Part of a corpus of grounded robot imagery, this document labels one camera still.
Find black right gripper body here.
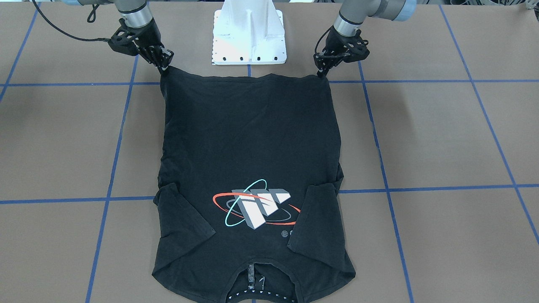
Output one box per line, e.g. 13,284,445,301
108,19,174,68

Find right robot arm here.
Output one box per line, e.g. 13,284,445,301
62,0,174,74

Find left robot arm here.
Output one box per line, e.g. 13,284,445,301
313,0,417,77

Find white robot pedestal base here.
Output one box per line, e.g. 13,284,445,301
211,0,287,65

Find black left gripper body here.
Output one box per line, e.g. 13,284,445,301
314,26,370,70

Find black graphic t-shirt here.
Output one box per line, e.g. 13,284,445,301
152,67,356,303

